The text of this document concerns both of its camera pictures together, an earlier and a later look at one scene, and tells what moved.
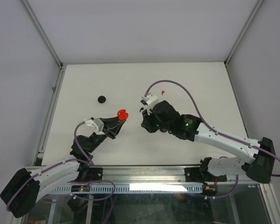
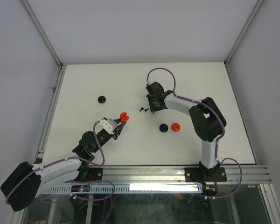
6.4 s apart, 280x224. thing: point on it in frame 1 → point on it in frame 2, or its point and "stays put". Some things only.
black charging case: x=101 y=99 stays put
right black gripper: x=146 y=122 → x=152 y=108
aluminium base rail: x=150 y=174 stays put
